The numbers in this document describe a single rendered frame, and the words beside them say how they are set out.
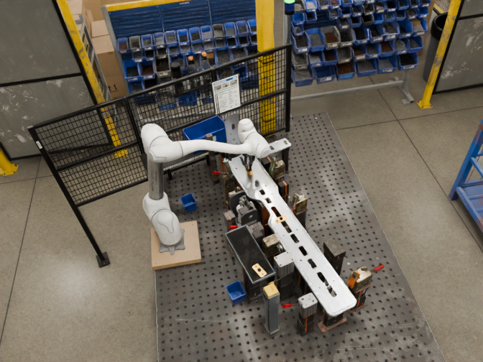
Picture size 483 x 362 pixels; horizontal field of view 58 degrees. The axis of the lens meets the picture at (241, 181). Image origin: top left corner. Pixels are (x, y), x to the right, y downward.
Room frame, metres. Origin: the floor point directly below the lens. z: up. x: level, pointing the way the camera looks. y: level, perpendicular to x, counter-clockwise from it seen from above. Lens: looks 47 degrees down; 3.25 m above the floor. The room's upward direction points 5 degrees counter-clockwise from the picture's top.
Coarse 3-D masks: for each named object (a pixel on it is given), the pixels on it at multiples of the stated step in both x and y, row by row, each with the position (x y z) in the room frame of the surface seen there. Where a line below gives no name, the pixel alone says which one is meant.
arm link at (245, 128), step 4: (244, 120) 2.15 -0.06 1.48; (248, 120) 2.15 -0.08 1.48; (240, 124) 2.12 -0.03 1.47; (244, 124) 2.11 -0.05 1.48; (248, 124) 2.11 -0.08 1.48; (252, 124) 2.13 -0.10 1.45; (240, 128) 2.11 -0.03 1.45; (244, 128) 2.10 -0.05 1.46; (248, 128) 2.10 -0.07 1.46; (252, 128) 2.12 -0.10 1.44; (240, 132) 2.11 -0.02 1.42; (244, 132) 2.09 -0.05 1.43; (248, 132) 2.08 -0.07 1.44; (252, 132) 2.08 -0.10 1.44; (240, 136) 2.10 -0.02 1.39; (244, 136) 2.07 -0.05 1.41; (240, 140) 2.12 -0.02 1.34; (244, 140) 2.06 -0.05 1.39
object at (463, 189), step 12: (480, 132) 2.50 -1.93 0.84; (480, 144) 2.50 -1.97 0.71; (468, 156) 2.52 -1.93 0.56; (468, 168) 2.50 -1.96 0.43; (480, 168) 2.36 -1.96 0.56; (456, 180) 2.53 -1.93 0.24; (468, 180) 2.54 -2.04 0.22; (480, 180) 2.54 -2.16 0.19; (456, 192) 2.50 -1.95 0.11; (468, 192) 2.44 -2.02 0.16; (480, 192) 2.43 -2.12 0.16; (468, 204) 2.29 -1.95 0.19; (480, 204) 2.30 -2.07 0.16; (480, 216) 2.17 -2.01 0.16; (480, 228) 2.05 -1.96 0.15
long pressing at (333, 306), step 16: (240, 160) 2.28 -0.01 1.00; (256, 160) 2.27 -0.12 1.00; (240, 176) 2.12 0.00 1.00; (256, 176) 2.11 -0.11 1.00; (256, 192) 1.96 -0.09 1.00; (272, 192) 1.94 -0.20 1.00; (288, 208) 1.79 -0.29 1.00; (272, 224) 1.68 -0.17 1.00; (288, 224) 1.66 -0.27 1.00; (288, 240) 1.54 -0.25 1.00; (304, 240) 1.53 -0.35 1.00; (304, 256) 1.41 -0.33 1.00; (320, 256) 1.40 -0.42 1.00; (304, 272) 1.31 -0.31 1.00; (320, 288) 1.20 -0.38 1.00; (336, 288) 1.19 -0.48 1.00; (336, 304) 1.09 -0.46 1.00; (352, 304) 1.09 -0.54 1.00
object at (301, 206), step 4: (300, 196) 1.85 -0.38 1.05; (304, 196) 1.85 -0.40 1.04; (300, 200) 1.81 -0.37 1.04; (304, 200) 1.81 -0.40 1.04; (296, 204) 1.79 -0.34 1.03; (300, 204) 1.80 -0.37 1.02; (304, 204) 1.81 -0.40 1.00; (296, 208) 1.79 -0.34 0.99; (300, 208) 1.80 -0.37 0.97; (304, 208) 1.81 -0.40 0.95; (296, 212) 1.80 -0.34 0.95; (300, 212) 1.81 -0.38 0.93; (304, 212) 1.82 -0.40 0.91; (296, 216) 1.80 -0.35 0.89; (300, 216) 1.81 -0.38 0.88; (304, 216) 1.82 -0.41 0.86; (300, 220) 1.81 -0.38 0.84; (304, 220) 1.82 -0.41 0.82; (304, 224) 1.82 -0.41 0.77
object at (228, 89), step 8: (216, 80) 2.66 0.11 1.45; (224, 80) 2.69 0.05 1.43; (232, 80) 2.71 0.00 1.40; (216, 88) 2.66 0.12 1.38; (224, 88) 2.68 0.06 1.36; (232, 88) 2.71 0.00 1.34; (216, 96) 2.66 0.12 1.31; (224, 96) 2.68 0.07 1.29; (232, 96) 2.70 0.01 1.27; (240, 96) 2.73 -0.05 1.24; (224, 104) 2.68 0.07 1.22; (232, 104) 2.70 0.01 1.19; (240, 104) 2.73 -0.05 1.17; (216, 112) 2.65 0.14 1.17; (224, 112) 2.67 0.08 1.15
